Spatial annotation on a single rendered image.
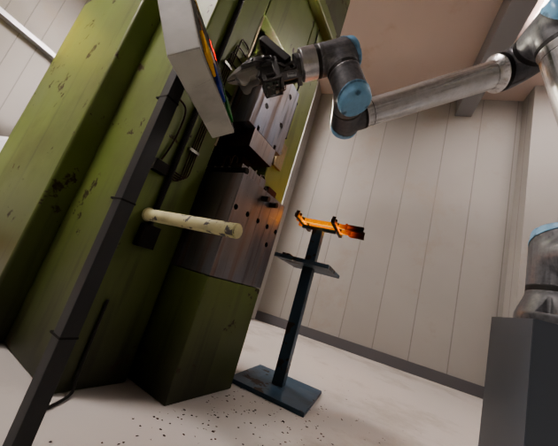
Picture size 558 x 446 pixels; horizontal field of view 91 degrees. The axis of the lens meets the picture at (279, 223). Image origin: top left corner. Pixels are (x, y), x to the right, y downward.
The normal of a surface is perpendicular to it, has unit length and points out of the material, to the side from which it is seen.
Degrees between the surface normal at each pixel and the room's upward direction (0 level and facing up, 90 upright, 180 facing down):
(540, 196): 90
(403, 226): 90
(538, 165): 90
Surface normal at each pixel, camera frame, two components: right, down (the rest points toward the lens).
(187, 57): 0.24, 0.94
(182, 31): -0.07, -0.25
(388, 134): -0.27, -0.29
